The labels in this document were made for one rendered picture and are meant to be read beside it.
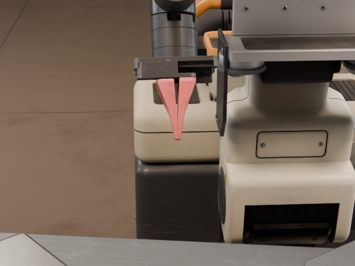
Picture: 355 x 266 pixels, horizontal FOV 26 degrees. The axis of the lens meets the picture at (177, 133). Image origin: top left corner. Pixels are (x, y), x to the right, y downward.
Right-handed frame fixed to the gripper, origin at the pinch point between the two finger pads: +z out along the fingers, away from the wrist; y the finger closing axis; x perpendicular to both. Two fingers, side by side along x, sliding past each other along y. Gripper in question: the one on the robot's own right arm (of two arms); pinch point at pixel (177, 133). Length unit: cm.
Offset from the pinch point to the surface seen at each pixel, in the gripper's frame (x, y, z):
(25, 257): 0.6, -19.3, 14.7
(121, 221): 187, -14, 20
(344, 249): 0.6, 20.4, 15.3
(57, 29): 440, -64, -102
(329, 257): -1.0, 18.1, 16.0
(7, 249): 2.5, -21.8, 13.8
